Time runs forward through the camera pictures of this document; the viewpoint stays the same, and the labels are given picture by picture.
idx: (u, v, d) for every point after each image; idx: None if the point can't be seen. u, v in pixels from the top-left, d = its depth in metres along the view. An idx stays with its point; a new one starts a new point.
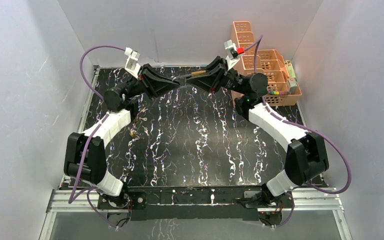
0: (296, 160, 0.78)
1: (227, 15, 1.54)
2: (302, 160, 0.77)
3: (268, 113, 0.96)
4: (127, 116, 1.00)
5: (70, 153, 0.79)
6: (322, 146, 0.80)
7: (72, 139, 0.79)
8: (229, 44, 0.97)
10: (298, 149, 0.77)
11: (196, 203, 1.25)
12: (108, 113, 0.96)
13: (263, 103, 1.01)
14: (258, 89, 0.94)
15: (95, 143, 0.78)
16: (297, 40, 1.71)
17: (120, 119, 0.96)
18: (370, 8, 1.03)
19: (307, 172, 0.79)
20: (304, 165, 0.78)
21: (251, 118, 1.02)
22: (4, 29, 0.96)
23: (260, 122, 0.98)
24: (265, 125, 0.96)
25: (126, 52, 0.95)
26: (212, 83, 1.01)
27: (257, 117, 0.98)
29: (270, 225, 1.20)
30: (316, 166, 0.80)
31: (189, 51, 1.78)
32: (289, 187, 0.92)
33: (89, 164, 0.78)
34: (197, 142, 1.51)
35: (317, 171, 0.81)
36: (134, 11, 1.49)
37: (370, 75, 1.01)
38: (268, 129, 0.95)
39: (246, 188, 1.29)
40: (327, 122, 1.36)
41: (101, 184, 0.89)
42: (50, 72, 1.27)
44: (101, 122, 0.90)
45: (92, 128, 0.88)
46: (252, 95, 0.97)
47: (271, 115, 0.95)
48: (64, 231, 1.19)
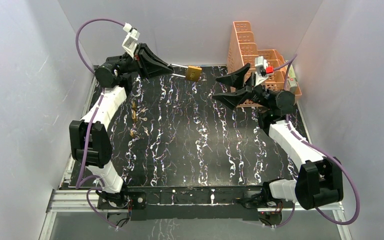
0: (307, 183, 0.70)
1: (227, 15, 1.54)
2: (313, 184, 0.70)
3: (289, 130, 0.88)
4: (122, 93, 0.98)
5: (74, 140, 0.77)
6: (339, 175, 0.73)
7: (73, 127, 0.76)
8: (259, 61, 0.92)
10: (311, 171, 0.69)
11: (196, 203, 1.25)
12: (103, 93, 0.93)
13: (285, 120, 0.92)
14: (283, 107, 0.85)
15: (97, 128, 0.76)
16: (297, 40, 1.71)
17: (115, 98, 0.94)
18: (370, 8, 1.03)
19: (316, 198, 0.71)
20: (313, 190, 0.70)
21: (273, 134, 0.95)
22: (4, 28, 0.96)
23: (279, 139, 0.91)
24: (283, 143, 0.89)
25: (124, 28, 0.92)
26: (237, 102, 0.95)
27: (277, 133, 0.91)
29: (270, 225, 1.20)
30: (328, 193, 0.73)
31: (189, 51, 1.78)
32: (292, 199, 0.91)
33: (95, 148, 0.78)
34: (197, 142, 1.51)
35: (328, 199, 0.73)
36: (134, 11, 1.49)
37: (371, 76, 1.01)
38: (286, 146, 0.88)
39: (247, 188, 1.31)
40: (327, 122, 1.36)
41: (104, 175, 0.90)
42: (50, 72, 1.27)
44: (98, 105, 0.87)
45: (90, 113, 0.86)
46: (276, 112, 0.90)
47: (292, 133, 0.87)
48: (64, 231, 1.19)
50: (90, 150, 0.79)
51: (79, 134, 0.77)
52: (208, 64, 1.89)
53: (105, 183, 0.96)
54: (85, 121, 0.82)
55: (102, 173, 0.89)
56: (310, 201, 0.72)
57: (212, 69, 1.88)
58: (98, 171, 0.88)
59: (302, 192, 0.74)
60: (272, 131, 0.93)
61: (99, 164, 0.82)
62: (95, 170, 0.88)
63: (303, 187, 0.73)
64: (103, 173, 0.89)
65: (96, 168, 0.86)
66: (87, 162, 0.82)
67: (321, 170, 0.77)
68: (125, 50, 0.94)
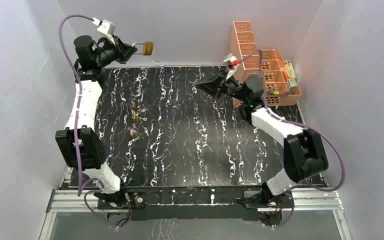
0: (293, 156, 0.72)
1: (227, 15, 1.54)
2: (298, 156, 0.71)
3: (268, 114, 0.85)
4: (98, 90, 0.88)
5: (65, 149, 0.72)
6: (320, 143, 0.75)
7: (60, 137, 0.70)
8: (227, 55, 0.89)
10: (294, 144, 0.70)
11: (195, 203, 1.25)
12: (80, 93, 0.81)
13: (265, 107, 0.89)
14: (255, 87, 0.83)
15: (86, 133, 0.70)
16: (297, 40, 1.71)
17: (92, 96, 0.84)
18: (370, 7, 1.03)
19: (305, 169, 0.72)
20: (300, 161, 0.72)
21: (254, 120, 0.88)
22: (4, 29, 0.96)
23: (261, 125, 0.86)
24: (266, 128, 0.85)
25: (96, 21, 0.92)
26: (214, 88, 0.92)
27: (258, 120, 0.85)
29: (270, 225, 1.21)
30: (314, 163, 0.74)
31: (189, 51, 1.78)
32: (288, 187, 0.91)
33: (88, 152, 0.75)
34: (197, 142, 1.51)
35: (316, 169, 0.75)
36: (134, 11, 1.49)
37: (370, 76, 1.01)
38: (270, 130, 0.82)
39: (246, 188, 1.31)
40: (326, 122, 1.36)
41: (102, 176, 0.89)
42: (50, 72, 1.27)
44: (77, 108, 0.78)
45: (71, 118, 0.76)
46: (251, 97, 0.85)
47: (271, 115, 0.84)
48: (64, 231, 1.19)
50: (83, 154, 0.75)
51: (68, 142, 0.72)
52: (208, 64, 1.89)
53: (103, 185, 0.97)
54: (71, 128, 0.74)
55: (100, 174, 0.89)
56: (301, 173, 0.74)
57: (212, 68, 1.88)
58: (96, 173, 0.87)
59: (292, 168, 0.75)
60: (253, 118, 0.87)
61: (94, 164, 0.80)
62: (91, 172, 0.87)
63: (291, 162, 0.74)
64: (101, 174, 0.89)
65: (93, 170, 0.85)
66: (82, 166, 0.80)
67: (303, 143, 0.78)
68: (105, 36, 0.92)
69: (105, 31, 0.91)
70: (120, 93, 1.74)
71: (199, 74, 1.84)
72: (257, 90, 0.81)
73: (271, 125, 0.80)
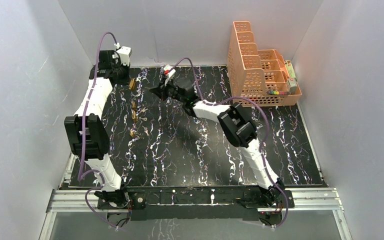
0: (227, 128, 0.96)
1: (227, 15, 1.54)
2: (230, 126, 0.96)
3: (204, 104, 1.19)
4: (108, 85, 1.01)
5: (71, 136, 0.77)
6: (244, 112, 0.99)
7: (68, 122, 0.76)
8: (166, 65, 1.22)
10: (224, 118, 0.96)
11: (195, 203, 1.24)
12: (92, 87, 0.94)
13: (202, 100, 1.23)
14: (186, 87, 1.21)
15: (93, 120, 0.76)
16: (297, 40, 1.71)
17: (103, 90, 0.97)
18: (370, 8, 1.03)
19: (240, 135, 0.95)
20: (233, 130, 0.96)
21: (197, 113, 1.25)
22: (4, 29, 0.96)
23: (203, 114, 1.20)
24: (206, 114, 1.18)
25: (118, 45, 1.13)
26: (159, 92, 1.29)
27: (199, 110, 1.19)
29: (270, 225, 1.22)
30: (246, 128, 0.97)
31: (189, 51, 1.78)
32: (260, 166, 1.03)
33: (93, 139, 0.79)
34: (197, 142, 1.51)
35: (248, 131, 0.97)
36: (134, 11, 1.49)
37: (370, 76, 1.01)
38: (207, 116, 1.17)
39: (246, 188, 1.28)
40: (326, 122, 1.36)
41: (103, 169, 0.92)
42: (50, 72, 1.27)
44: (88, 98, 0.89)
45: (82, 107, 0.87)
46: (187, 94, 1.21)
47: (207, 104, 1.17)
48: (64, 231, 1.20)
50: (88, 142, 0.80)
51: (75, 128, 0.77)
52: (208, 64, 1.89)
53: (104, 180, 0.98)
54: (78, 116, 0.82)
55: (102, 166, 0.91)
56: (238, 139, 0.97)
57: (212, 69, 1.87)
58: (98, 164, 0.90)
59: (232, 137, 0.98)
60: (195, 111, 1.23)
61: (97, 155, 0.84)
62: (93, 164, 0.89)
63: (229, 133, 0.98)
64: (103, 166, 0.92)
65: (96, 161, 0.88)
66: (86, 155, 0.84)
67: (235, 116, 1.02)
68: (124, 56, 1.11)
69: (128, 53, 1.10)
70: (120, 93, 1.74)
71: (199, 74, 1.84)
72: (188, 88, 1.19)
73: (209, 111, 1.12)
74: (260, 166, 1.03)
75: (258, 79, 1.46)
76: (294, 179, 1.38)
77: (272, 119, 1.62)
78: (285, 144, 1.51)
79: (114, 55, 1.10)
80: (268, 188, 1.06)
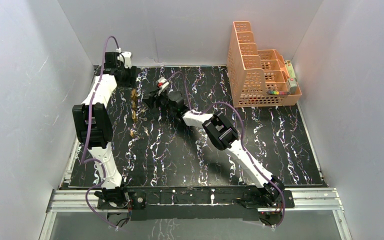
0: (211, 134, 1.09)
1: (227, 15, 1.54)
2: (214, 132, 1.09)
3: (191, 113, 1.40)
4: (114, 80, 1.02)
5: (78, 124, 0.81)
6: (226, 119, 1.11)
7: (76, 111, 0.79)
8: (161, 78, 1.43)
10: (207, 125, 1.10)
11: (195, 203, 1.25)
12: (98, 81, 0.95)
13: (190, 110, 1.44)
14: (176, 99, 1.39)
15: (99, 108, 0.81)
16: (297, 40, 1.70)
17: (109, 85, 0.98)
18: (370, 8, 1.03)
19: (223, 138, 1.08)
20: (217, 135, 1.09)
21: (185, 121, 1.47)
22: (4, 28, 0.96)
23: (191, 122, 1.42)
24: (193, 122, 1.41)
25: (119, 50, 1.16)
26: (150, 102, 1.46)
27: (188, 118, 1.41)
29: (270, 225, 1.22)
30: (227, 132, 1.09)
31: (189, 51, 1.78)
32: (248, 165, 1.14)
33: (98, 128, 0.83)
34: (197, 142, 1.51)
35: (230, 135, 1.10)
36: (134, 10, 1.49)
37: (370, 76, 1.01)
38: (194, 123, 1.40)
39: (246, 188, 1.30)
40: (327, 122, 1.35)
41: (105, 159, 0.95)
42: (50, 72, 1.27)
44: (95, 90, 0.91)
45: (88, 98, 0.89)
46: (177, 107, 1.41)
47: (193, 113, 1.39)
48: (64, 231, 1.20)
50: (94, 130, 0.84)
51: (82, 116, 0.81)
52: (208, 64, 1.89)
53: (105, 174, 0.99)
54: (86, 105, 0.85)
55: (104, 156, 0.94)
56: (222, 143, 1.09)
57: (212, 69, 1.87)
58: (100, 154, 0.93)
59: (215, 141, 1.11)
60: (185, 120, 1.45)
61: (102, 142, 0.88)
62: (96, 153, 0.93)
63: (213, 138, 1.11)
64: (105, 157, 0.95)
65: (98, 150, 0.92)
66: (91, 142, 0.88)
67: (218, 123, 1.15)
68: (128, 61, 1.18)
69: (130, 56, 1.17)
70: (120, 93, 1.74)
71: (199, 74, 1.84)
72: (178, 100, 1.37)
73: (196, 119, 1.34)
74: (247, 165, 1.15)
75: (258, 79, 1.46)
76: (294, 179, 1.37)
77: (273, 119, 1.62)
78: (285, 144, 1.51)
79: (119, 57, 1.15)
80: (264, 185, 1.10)
